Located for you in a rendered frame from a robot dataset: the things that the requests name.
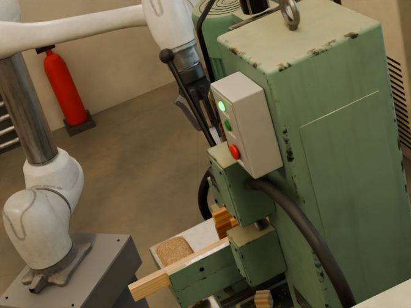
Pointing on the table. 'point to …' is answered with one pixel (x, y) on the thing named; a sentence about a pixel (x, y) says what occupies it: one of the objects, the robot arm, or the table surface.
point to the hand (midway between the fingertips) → (215, 139)
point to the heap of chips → (173, 250)
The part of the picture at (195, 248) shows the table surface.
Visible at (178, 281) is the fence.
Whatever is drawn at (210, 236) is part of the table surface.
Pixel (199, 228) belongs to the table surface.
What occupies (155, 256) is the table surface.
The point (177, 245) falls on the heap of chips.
